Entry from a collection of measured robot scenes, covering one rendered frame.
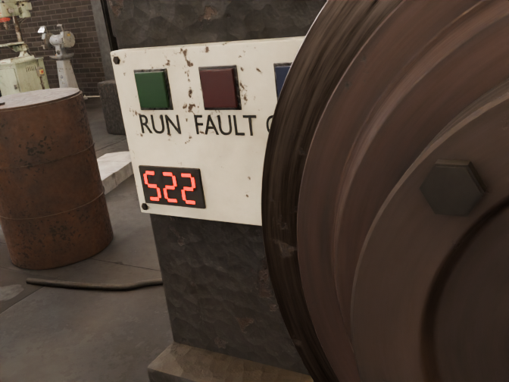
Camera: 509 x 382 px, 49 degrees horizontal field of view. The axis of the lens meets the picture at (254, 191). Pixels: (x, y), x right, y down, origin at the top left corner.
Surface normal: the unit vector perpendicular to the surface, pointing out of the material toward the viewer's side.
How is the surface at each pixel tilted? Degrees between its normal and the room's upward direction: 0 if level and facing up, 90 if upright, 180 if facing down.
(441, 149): 90
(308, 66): 90
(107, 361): 0
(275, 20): 90
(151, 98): 90
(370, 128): 62
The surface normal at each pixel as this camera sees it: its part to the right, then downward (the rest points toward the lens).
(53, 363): -0.11, -0.94
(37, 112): 0.49, 0.24
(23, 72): 0.87, 0.07
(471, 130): -0.48, 0.35
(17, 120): 0.20, 0.31
